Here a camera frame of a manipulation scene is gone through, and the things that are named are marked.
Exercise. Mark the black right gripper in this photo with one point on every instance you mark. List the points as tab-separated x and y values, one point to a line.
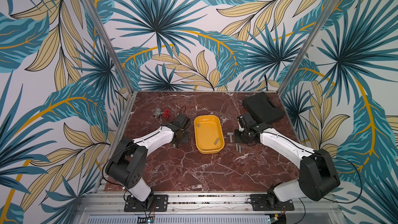
243	135

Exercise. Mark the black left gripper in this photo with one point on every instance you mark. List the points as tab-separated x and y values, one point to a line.
186	138

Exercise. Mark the yellow plastic storage tray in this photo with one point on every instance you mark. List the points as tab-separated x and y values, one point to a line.
205	135

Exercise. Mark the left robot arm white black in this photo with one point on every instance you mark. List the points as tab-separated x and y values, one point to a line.
126	165

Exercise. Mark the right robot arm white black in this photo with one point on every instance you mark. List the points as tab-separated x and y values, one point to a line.
317	173

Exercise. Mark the black tool case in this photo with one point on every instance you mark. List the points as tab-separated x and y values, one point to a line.
262	109

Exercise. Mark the steel valve with red handwheel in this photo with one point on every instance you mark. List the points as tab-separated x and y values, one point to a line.
158	113

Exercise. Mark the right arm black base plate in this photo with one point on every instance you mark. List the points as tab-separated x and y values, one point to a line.
269	202

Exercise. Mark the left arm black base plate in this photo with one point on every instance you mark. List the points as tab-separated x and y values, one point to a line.
157	203

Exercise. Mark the aluminium front rail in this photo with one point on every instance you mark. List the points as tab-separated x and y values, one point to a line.
204	208

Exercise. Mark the aluminium frame post right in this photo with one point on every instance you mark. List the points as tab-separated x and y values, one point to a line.
329	7

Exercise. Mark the aluminium frame post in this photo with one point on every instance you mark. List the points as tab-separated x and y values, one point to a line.
329	7
93	13

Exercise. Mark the aluminium frame post left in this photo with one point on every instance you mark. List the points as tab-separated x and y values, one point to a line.
93	13

